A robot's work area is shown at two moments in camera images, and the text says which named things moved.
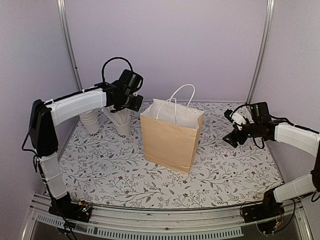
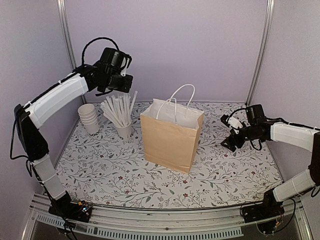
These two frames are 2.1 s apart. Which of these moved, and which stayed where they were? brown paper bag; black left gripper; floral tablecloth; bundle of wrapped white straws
Moved: black left gripper
Stayed: floral tablecloth; bundle of wrapped white straws; brown paper bag
